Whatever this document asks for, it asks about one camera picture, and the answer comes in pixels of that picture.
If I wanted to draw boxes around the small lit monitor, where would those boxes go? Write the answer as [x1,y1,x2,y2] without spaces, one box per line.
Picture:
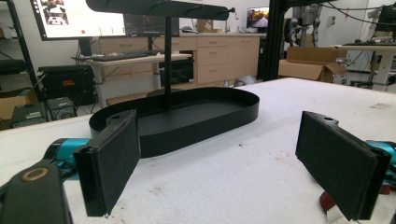
[246,7,271,34]

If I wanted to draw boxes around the wooden drawer cabinet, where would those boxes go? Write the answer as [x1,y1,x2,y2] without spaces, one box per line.
[92,32,262,89]

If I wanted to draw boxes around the black hanging cable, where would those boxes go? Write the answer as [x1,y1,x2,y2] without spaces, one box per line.
[317,2,396,27]

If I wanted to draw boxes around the light wooden desk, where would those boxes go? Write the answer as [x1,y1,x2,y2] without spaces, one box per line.
[72,52,192,109]

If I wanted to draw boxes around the grey robot on stand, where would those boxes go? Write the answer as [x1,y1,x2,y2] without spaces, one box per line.
[285,3,325,49]

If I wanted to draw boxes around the black device with fan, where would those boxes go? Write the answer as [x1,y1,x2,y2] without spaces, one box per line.
[46,96,78,122]

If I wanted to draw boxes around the white table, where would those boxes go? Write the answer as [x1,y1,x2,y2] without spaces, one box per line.
[330,43,396,93]

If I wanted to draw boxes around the brown cardboard box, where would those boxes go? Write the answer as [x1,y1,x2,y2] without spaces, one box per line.
[0,88,39,131]

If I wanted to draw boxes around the black jewelry stand with tray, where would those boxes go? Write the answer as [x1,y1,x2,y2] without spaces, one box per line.
[85,0,261,159]

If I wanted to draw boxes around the black appliance under counter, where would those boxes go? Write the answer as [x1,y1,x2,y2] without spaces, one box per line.
[158,50,196,87]

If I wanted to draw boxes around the small cardboard box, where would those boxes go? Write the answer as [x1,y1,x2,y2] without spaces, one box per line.
[196,19,224,34]

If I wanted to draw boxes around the open cardboard box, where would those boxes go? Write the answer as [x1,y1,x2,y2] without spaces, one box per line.
[277,46,348,84]

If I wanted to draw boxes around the black metal rack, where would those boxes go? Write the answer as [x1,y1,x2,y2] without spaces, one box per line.
[0,0,42,101]

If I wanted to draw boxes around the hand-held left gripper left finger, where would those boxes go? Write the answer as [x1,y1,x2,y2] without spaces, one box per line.
[73,108,142,217]

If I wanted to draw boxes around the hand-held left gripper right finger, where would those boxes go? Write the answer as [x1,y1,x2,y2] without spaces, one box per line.
[294,110,392,222]

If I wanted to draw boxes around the black equipment case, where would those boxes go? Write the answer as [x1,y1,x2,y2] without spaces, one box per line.
[37,63,96,107]

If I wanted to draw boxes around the dark computer monitor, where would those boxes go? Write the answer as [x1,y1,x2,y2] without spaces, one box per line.
[123,13,181,38]

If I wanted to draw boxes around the flat black electronic device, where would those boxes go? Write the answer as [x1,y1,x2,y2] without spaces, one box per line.
[10,102,49,129]

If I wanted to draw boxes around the black keyboard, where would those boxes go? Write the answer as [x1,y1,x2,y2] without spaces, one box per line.
[89,50,151,63]

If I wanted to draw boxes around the black metal frame post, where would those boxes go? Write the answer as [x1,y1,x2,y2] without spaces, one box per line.
[261,0,290,82]

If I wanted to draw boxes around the large lit computer monitor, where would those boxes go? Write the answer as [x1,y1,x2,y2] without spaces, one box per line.
[30,0,127,42]

